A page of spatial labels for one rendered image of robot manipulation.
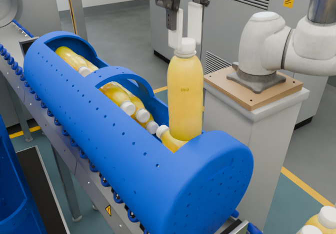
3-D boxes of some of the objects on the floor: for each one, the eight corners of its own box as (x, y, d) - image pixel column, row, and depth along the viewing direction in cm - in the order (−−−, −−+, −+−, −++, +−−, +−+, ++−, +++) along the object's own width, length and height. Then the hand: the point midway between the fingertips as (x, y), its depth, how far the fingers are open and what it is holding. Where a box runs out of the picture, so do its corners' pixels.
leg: (31, 137, 252) (9, 71, 217) (33, 140, 249) (11, 74, 214) (24, 139, 249) (1, 73, 214) (26, 143, 246) (3, 76, 211)
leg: (79, 213, 188) (59, 138, 154) (83, 219, 185) (63, 143, 150) (71, 217, 185) (48, 142, 151) (75, 224, 182) (52, 148, 147)
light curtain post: (102, 150, 238) (59, -109, 143) (106, 154, 234) (64, -110, 139) (96, 153, 235) (47, -109, 140) (99, 157, 231) (51, -110, 136)
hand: (185, 26), depth 51 cm, fingers closed on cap, 4 cm apart
